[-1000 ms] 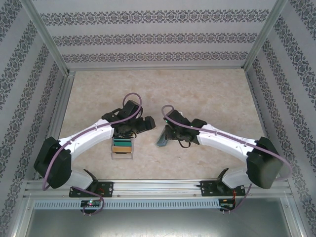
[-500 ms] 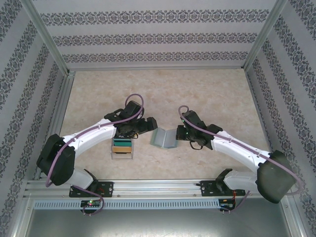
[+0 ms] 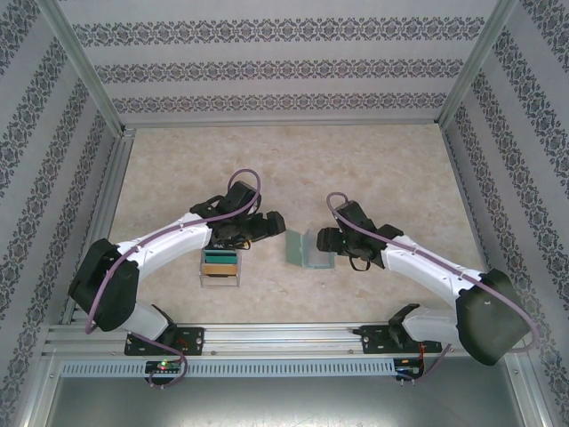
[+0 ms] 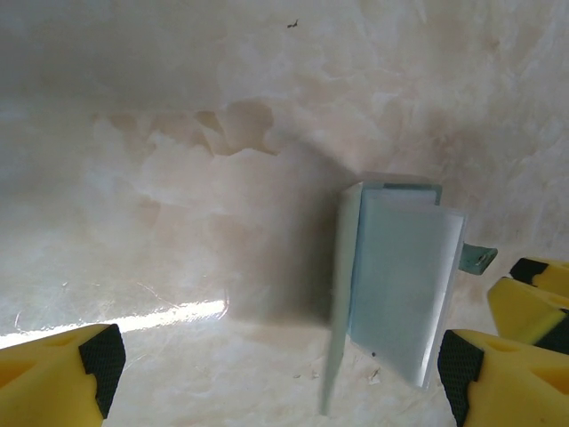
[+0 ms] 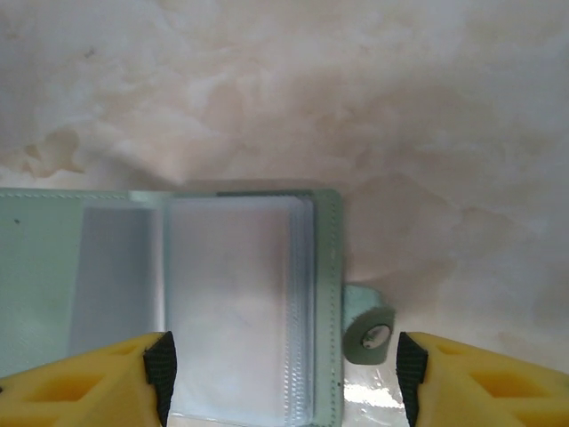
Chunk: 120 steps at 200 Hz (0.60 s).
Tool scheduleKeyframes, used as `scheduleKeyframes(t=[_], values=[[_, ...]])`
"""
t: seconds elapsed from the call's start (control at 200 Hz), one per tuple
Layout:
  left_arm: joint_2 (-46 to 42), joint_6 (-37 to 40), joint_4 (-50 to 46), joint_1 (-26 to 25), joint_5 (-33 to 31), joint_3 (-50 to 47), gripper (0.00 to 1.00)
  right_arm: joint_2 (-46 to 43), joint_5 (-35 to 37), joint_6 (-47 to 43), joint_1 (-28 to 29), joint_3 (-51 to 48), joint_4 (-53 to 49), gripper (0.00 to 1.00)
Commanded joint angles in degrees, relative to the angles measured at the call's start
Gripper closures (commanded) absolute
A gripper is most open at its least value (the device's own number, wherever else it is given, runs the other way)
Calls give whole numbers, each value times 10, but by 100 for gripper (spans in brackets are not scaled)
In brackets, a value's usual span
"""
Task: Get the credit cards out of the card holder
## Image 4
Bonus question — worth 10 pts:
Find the grey-blue card holder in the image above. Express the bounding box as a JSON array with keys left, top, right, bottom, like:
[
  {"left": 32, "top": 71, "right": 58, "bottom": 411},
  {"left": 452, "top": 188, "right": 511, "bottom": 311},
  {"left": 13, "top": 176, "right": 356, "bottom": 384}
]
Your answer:
[{"left": 320, "top": 171, "right": 499, "bottom": 415}]

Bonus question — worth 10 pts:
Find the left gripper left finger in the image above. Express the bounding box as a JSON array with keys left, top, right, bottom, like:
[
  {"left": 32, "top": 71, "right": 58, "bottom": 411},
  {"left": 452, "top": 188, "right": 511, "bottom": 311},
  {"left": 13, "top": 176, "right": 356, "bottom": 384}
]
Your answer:
[{"left": 0, "top": 323, "right": 126, "bottom": 427}]

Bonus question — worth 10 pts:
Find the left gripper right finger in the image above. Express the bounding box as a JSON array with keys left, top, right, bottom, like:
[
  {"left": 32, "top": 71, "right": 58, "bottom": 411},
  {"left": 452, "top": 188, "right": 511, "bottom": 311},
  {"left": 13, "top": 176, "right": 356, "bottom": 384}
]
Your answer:
[{"left": 437, "top": 328, "right": 569, "bottom": 427}]

